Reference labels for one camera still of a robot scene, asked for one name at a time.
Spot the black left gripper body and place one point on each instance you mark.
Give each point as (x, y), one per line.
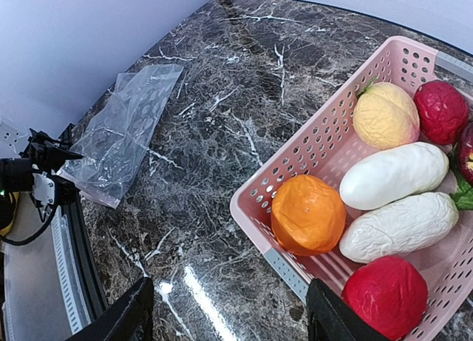
(43, 158)

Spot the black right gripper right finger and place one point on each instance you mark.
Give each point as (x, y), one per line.
(330, 318)

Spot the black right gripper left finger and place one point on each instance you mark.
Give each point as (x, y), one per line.
(129, 318)

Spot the clear zip top bag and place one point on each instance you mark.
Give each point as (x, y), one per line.
(116, 139)

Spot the yellow peach toy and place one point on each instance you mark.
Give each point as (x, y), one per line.
(385, 116)

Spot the red round fruit toy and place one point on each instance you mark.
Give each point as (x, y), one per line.
(443, 111)

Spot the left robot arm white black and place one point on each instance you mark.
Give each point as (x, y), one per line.
(11, 170)

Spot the red tomato toy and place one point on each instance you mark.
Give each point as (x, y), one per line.
(388, 294)

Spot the wrinkled white radish toy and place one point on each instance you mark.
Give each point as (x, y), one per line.
(401, 227)

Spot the orange fruit toy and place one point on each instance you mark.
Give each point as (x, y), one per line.
(307, 216)

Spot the smooth white radish toy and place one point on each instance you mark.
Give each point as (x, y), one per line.
(393, 174)

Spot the pink plastic basket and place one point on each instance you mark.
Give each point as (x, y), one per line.
(327, 147)

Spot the black front rail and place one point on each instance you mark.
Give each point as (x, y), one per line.
(88, 277)

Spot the white slotted cable duct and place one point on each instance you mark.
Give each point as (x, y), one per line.
(71, 290)

